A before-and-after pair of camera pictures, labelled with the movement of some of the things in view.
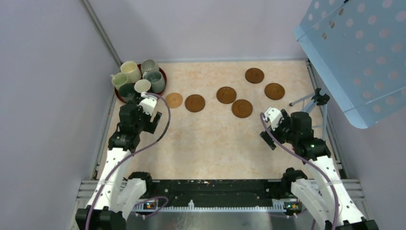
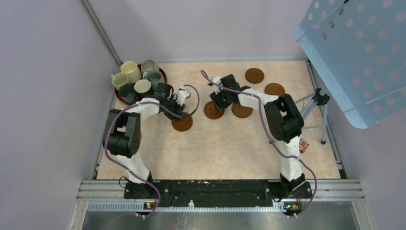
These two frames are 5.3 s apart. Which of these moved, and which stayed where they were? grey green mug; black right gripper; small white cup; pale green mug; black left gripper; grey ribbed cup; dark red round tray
Moved: black left gripper; black right gripper
Stayed: small white cup; dark red round tray; grey ribbed cup; pale green mug; grey green mug
